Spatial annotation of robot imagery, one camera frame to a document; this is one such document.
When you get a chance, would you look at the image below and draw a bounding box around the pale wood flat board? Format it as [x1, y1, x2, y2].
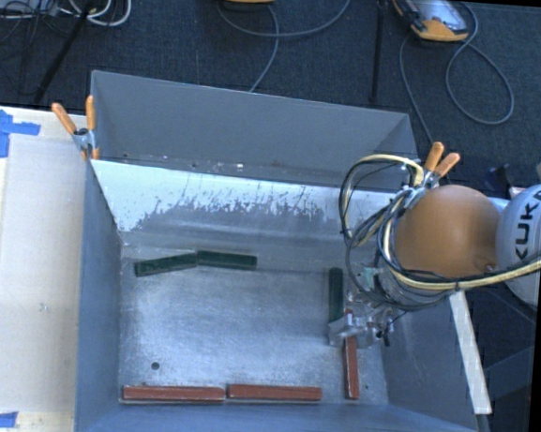
[0, 132, 100, 424]

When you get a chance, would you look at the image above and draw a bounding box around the grey metal bin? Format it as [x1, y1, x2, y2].
[59, 69, 508, 432]

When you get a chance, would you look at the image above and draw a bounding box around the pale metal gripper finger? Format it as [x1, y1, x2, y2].
[355, 327, 383, 349]
[326, 316, 354, 349]

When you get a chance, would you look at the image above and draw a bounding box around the dark green flat block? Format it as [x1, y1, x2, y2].
[324, 266, 349, 326]
[195, 249, 260, 273]
[132, 246, 201, 283]

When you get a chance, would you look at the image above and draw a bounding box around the red-brown flat block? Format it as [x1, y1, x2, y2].
[121, 378, 228, 410]
[224, 379, 324, 409]
[336, 308, 368, 402]

